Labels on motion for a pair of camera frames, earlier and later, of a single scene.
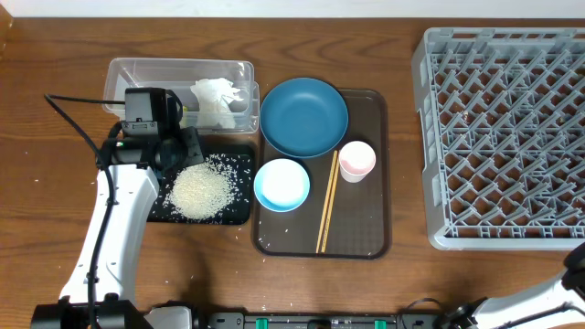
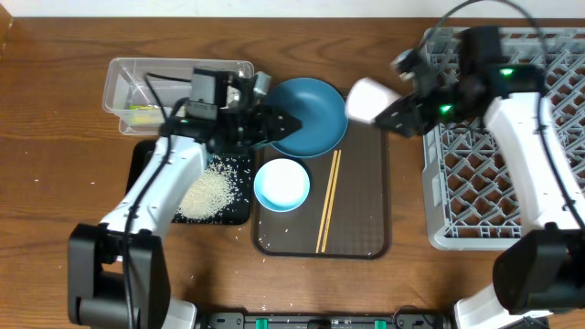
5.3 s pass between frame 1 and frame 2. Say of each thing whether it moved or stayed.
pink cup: moved
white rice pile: stayed
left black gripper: moved
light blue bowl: stayed
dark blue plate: stayed
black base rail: stayed
